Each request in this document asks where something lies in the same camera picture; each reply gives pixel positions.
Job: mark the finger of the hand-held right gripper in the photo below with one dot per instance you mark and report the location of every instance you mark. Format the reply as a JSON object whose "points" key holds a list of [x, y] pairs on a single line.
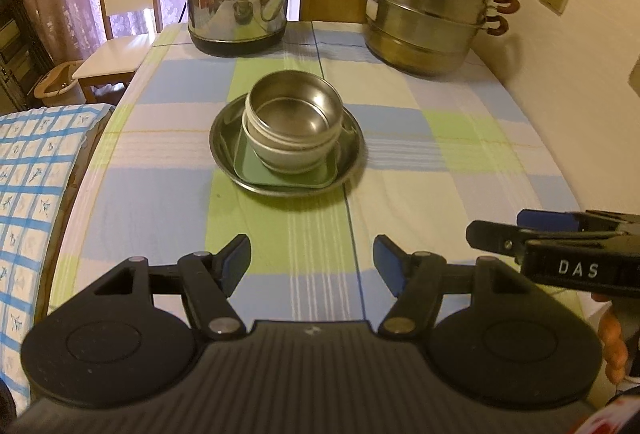
{"points": [[492, 239], [560, 220]]}

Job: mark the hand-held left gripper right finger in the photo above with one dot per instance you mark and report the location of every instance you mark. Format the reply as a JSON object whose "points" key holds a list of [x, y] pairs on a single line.
{"points": [[387, 264]]}

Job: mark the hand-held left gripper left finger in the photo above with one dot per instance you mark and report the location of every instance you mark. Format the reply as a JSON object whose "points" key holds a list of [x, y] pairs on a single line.
{"points": [[235, 264]]}

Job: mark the green square plate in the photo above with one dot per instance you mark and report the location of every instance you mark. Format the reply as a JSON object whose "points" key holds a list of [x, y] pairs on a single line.
{"points": [[260, 177]]}

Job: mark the white ceramic bowl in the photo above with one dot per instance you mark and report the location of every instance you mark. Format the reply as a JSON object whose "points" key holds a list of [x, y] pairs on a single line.
{"points": [[290, 164]]}

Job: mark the round stainless steel plate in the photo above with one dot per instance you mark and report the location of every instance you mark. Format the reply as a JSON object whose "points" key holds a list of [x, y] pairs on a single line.
{"points": [[222, 149]]}

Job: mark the stainless steel bowl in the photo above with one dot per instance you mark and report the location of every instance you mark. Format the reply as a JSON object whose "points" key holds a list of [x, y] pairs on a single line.
{"points": [[295, 114]]}

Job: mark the person's right hand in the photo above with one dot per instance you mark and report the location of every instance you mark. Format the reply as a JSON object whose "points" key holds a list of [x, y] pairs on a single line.
{"points": [[614, 349]]}

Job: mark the pastel checked tablecloth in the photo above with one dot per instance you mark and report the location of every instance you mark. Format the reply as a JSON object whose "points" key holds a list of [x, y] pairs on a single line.
{"points": [[450, 139]]}

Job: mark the red printed cloth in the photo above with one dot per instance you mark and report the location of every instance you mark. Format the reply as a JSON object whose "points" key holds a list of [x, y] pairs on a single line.
{"points": [[610, 419]]}

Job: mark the blue grid patterned cloth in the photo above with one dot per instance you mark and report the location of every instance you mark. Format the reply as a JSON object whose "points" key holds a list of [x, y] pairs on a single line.
{"points": [[35, 214]]}

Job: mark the small waste bin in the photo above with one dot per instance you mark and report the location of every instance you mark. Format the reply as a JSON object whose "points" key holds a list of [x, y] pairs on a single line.
{"points": [[57, 86]]}

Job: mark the dark metal shelf rack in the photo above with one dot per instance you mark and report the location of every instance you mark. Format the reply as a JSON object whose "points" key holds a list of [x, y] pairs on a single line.
{"points": [[17, 49]]}

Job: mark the large beige wall outlet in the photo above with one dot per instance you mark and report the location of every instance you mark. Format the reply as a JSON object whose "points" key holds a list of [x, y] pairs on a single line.
{"points": [[635, 79]]}

